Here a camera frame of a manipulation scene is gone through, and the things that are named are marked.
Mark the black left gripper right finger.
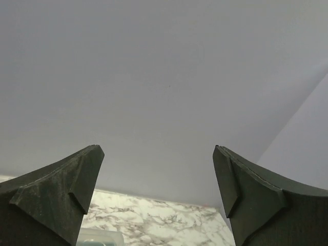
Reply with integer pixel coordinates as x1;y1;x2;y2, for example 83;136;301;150
213;145;327;246

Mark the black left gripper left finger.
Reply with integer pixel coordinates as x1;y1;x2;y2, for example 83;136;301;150
1;145;105;245

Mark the clear plastic storage box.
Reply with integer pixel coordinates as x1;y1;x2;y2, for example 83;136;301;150
76;228;125;246

